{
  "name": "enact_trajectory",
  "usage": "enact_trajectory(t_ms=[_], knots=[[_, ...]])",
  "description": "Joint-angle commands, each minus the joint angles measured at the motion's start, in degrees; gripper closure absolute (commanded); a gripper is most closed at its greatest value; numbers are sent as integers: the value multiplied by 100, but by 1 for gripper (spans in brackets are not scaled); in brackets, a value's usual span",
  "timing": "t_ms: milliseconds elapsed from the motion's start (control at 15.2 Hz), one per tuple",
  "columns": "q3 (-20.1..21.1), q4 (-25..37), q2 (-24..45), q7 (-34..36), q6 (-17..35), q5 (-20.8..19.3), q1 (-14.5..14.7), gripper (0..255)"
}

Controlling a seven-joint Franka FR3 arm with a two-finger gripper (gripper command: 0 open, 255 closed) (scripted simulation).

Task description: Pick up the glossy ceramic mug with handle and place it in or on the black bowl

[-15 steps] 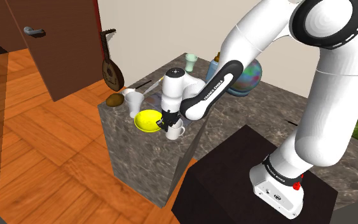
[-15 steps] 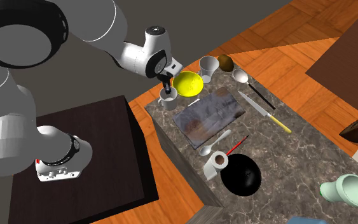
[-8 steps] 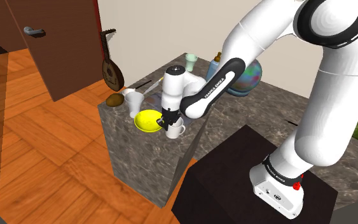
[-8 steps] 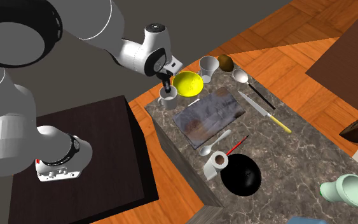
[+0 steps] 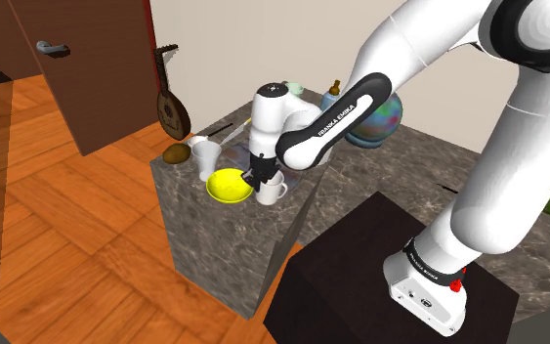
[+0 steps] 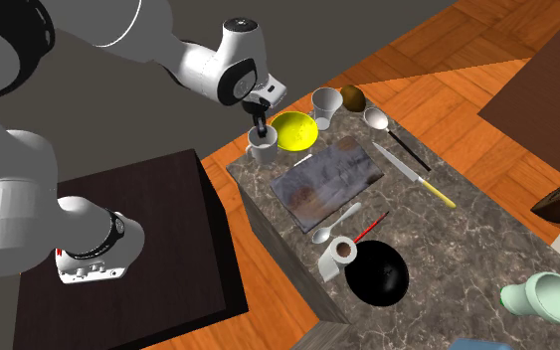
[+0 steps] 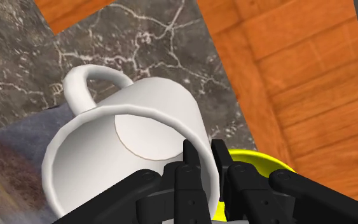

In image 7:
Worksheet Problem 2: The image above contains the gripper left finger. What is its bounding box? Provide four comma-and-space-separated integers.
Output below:
53, 139, 212, 224

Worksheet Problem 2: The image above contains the white mug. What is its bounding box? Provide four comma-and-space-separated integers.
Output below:
41, 64, 221, 220

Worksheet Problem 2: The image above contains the yellow bowl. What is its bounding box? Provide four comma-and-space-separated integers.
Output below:
212, 148, 298, 223

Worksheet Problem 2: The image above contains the grey brown flat slab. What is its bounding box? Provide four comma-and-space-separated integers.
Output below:
0, 102, 76, 224

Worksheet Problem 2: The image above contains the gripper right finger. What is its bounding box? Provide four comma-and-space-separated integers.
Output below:
210, 139, 358, 224

